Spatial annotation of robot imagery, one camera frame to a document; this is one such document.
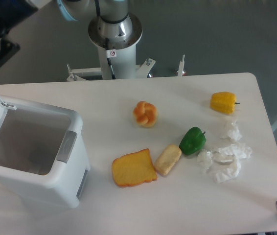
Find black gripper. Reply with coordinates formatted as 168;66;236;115
0;0;38;68

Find knotted bread roll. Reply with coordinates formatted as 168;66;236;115
133;101;158;128

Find large crumpled white tissue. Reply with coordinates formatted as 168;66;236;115
213;142;252;183

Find small crumpled white tissue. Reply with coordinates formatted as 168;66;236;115
197;149;213;170

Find upper crumpled white tissue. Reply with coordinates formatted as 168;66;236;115
220;119;242;142

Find yellow bell pepper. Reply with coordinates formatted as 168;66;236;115
210;92;240;114

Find orange toast slice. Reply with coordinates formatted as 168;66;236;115
111;148;158;188

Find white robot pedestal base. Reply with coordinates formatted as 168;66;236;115
66;41;187;82

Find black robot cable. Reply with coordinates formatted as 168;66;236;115
93;0;116;80

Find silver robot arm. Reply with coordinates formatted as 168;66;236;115
0;0;130;67

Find white trash can body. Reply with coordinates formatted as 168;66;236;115
0;97;90;208

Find green bell pepper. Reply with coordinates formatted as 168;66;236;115
179;127;207;156

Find pale bread loaf piece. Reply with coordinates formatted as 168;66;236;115
154;144;182;176

